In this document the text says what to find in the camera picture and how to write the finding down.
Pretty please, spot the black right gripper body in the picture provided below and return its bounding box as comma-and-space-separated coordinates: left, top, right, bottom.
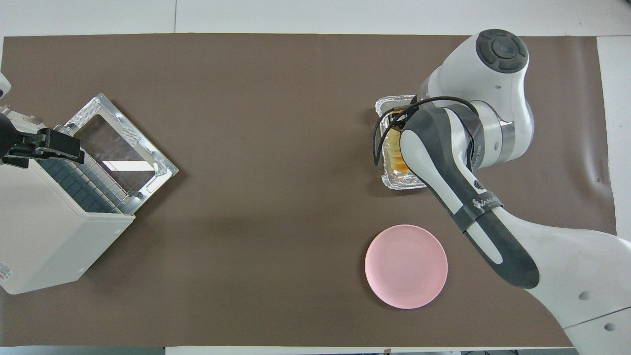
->
389, 109, 412, 131

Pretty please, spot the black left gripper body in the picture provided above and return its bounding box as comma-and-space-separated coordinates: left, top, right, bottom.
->
0, 118, 65, 168

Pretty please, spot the yellow sliced bread loaf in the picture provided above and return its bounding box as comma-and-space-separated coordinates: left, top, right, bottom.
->
386, 129, 412, 173

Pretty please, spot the aluminium foil tray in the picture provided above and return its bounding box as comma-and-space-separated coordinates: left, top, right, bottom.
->
375, 95, 429, 191

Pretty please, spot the metal oven rack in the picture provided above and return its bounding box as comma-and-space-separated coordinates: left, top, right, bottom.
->
37, 143, 136, 213

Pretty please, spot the glass oven door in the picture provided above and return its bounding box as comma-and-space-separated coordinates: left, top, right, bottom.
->
64, 94, 179, 213

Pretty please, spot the cream toaster oven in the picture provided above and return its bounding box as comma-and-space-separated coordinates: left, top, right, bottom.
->
0, 94, 179, 295

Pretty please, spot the brown table mat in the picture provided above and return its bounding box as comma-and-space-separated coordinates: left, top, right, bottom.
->
0, 34, 617, 347

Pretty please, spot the pink round plate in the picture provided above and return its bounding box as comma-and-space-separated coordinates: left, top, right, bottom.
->
365, 224, 449, 310

